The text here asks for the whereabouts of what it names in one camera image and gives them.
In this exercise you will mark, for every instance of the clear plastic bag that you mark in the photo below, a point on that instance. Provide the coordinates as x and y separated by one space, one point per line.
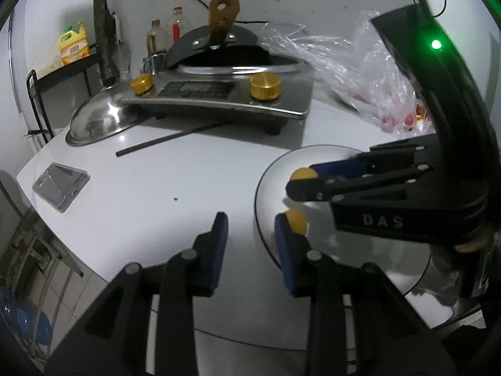
352 70

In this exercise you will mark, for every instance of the steel induction stove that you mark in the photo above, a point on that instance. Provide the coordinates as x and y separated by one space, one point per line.
289 98

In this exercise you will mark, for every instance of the red cherry tomato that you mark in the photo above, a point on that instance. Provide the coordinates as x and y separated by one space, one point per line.
389 120
410 118

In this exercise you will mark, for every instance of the red label bottle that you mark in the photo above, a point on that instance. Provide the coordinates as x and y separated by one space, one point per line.
178 25

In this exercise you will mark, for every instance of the small steel container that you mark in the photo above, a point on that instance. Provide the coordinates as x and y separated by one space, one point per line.
152 62

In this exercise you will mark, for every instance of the black metal rack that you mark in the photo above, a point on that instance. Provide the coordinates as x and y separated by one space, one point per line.
78 62

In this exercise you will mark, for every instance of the yellow-brown longan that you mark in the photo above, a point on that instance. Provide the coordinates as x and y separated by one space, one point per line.
303 174
296 221

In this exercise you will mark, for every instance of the steel wok lid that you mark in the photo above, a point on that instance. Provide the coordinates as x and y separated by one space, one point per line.
94 115

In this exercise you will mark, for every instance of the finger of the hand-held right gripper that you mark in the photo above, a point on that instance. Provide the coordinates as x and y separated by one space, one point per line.
336 166
309 190

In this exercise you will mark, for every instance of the yellow detergent bottle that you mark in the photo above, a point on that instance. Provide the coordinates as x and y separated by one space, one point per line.
72 45

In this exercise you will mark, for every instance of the smartphone in clear case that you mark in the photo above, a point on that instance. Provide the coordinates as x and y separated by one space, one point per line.
60 186

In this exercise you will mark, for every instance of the folded umbrella with hook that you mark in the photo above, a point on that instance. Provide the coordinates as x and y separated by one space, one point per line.
116 27

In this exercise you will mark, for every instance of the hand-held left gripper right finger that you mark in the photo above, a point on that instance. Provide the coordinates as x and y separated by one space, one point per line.
282 250

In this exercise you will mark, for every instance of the dark oil bottle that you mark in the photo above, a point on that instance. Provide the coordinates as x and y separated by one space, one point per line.
156 37

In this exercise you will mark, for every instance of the person's right hand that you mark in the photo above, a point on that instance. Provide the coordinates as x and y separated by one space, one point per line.
471 247

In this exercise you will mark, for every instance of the white round plate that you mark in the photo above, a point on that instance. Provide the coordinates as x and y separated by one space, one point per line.
270 203

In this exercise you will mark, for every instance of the blue water jug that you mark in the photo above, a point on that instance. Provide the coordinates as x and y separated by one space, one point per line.
23 321

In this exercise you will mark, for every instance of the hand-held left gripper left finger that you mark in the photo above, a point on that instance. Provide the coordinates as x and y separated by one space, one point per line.
220 239

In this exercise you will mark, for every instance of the gold stove knob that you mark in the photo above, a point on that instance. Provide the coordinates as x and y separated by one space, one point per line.
266 86
141 84

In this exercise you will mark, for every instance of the dark chopstick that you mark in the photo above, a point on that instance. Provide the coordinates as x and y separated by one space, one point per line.
168 137

